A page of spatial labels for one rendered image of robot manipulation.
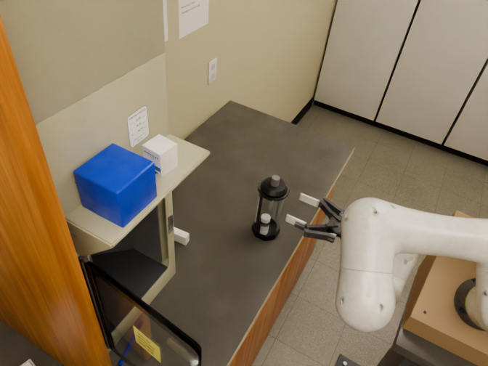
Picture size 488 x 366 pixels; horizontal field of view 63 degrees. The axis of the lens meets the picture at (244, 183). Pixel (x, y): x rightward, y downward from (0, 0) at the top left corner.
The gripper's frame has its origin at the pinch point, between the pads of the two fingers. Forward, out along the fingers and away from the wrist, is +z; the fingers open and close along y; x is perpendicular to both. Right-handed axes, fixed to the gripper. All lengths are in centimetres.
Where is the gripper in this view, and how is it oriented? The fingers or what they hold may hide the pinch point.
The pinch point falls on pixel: (298, 208)
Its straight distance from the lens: 136.3
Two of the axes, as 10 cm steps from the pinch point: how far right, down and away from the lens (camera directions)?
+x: -0.9, 7.3, 6.8
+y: -4.7, 5.6, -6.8
